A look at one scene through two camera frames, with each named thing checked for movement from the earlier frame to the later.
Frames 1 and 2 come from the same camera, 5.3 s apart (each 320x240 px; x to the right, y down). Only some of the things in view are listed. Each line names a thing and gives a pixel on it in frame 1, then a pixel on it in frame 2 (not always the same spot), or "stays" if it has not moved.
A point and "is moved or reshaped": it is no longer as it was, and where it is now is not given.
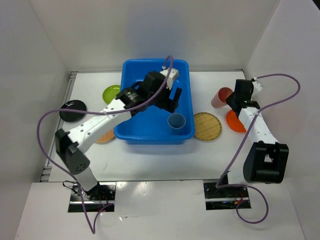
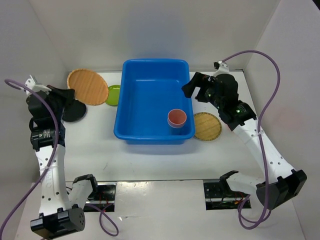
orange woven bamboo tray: x=107 y=137 to x=90 y=88
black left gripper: x=169 y=104 to x=67 y=94
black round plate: x=73 y=116 stays
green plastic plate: x=110 y=92 stays
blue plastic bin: x=154 y=125 stays
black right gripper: x=229 y=100 to x=199 y=79
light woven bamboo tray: x=207 y=126 stays
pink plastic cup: x=218 y=100 is moved or reshaped
